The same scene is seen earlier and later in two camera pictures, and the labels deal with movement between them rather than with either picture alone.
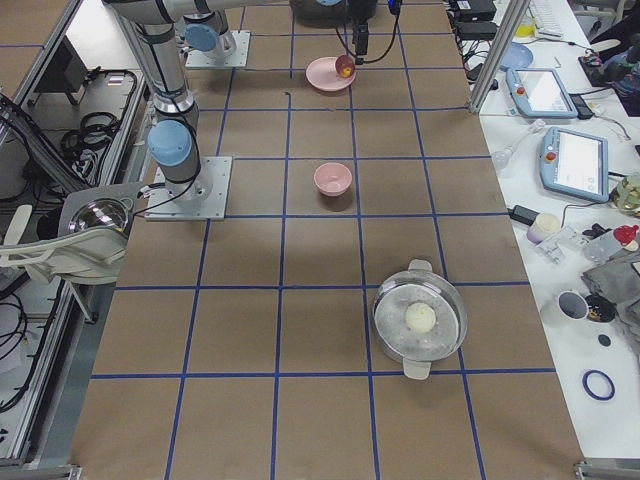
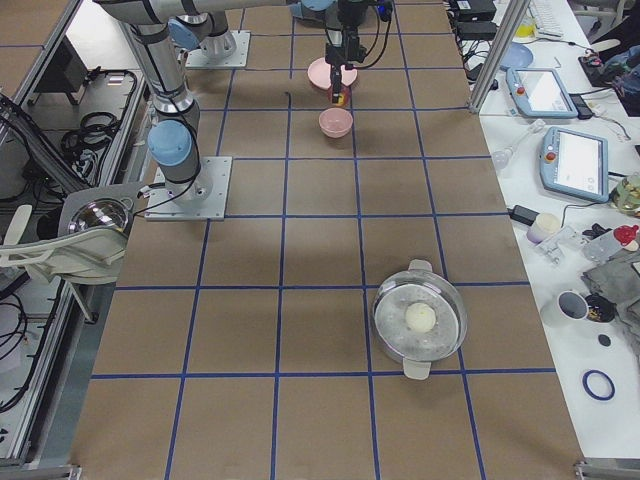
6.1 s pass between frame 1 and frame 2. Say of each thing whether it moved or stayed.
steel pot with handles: stayed
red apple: moved
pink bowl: moved
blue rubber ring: stayed
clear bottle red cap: stayed
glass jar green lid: stayed
